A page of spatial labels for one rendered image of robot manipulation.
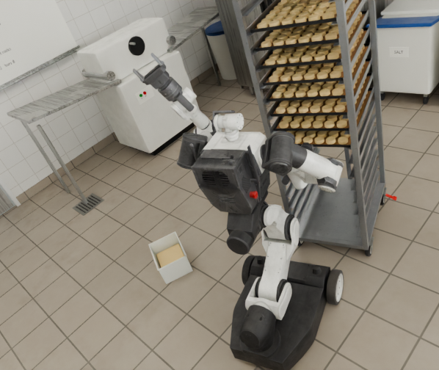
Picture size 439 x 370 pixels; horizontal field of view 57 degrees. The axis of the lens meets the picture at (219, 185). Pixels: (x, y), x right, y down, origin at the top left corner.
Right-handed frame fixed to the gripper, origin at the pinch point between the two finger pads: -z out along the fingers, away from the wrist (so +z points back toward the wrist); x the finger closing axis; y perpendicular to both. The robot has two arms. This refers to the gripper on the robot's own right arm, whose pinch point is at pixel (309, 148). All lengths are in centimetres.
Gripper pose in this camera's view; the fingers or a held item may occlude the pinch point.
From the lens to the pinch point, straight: 218.4
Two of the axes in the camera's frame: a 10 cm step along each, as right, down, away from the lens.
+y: 8.6, 0.7, -5.1
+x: 2.8, 7.7, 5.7
